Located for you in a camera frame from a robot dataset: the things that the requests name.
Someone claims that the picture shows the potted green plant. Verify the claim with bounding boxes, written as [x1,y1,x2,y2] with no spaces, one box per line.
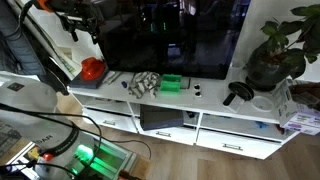
[245,4,320,92]

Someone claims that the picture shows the black flat screen television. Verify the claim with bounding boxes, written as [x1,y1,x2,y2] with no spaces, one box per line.
[99,0,251,79]

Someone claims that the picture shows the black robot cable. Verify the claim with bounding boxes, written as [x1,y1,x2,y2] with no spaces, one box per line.
[0,103,153,180]

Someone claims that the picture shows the grey patterned cloth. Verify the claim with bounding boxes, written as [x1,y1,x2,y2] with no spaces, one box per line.
[127,71,160,99]

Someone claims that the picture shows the white cardboard box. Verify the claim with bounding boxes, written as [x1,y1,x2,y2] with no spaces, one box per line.
[273,79,320,135]

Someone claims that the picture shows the white round bowl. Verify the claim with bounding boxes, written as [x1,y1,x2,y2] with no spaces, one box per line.
[251,96,274,112]

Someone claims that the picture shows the black glasses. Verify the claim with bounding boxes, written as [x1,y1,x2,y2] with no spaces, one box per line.
[194,84,202,97]

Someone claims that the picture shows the grey padded jacket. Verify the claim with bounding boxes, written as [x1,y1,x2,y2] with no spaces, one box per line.
[0,0,45,75]

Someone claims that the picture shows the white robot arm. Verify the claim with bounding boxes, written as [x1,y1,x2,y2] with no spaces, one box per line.
[0,0,95,180]

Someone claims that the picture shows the small blue object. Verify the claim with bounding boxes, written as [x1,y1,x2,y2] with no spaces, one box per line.
[121,81,128,89]

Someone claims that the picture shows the black frying pan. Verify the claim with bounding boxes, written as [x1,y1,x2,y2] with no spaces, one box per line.
[223,81,254,106]

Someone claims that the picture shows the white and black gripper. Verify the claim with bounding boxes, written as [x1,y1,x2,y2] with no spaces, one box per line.
[49,0,99,44]

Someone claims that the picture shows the white tv cabinet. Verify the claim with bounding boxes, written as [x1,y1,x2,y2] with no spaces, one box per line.
[69,69,298,160]

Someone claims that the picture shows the dark grey flat box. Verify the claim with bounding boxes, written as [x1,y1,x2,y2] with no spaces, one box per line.
[69,68,108,89]

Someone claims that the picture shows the red hat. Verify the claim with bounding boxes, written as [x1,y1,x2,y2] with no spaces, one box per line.
[81,57,106,80]

